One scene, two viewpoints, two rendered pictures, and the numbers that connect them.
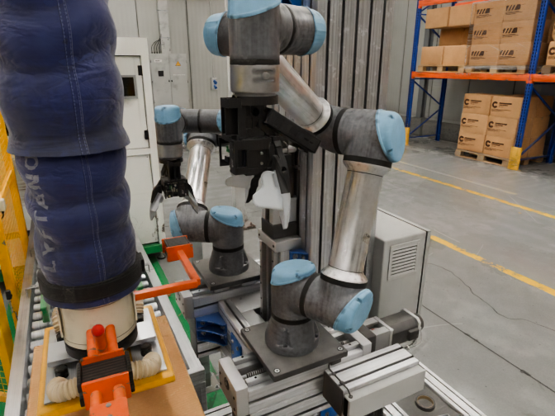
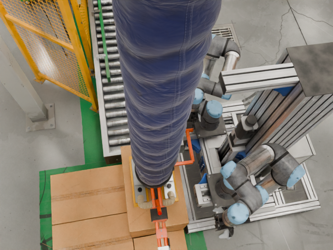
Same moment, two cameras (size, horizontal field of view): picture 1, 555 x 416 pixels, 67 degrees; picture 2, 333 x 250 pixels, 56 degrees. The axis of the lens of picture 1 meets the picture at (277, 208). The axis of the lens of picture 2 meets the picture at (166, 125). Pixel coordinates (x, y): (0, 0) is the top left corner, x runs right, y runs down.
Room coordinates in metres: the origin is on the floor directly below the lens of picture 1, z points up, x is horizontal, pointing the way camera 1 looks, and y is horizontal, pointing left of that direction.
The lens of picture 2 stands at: (0.39, 0.32, 3.10)
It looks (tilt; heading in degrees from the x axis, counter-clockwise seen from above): 66 degrees down; 9
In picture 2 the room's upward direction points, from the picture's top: 8 degrees clockwise
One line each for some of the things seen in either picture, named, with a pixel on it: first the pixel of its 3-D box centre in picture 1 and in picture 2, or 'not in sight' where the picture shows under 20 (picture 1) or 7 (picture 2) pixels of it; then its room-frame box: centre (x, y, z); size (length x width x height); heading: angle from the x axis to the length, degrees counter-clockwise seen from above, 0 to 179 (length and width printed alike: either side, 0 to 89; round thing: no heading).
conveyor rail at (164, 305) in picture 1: (145, 271); not in sight; (2.42, 0.85, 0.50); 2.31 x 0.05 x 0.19; 27
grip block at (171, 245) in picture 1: (177, 248); (186, 125); (1.28, 0.33, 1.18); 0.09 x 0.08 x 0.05; 115
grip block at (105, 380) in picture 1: (106, 377); (158, 214); (0.67, 0.34, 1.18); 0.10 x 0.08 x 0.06; 115
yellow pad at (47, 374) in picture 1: (63, 358); (138, 179); (0.86, 0.53, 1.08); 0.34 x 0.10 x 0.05; 25
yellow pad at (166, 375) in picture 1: (142, 338); (167, 175); (0.94, 0.36, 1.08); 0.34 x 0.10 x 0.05; 25
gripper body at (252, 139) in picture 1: (251, 134); (225, 220); (0.66, 0.04, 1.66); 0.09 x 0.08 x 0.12; 117
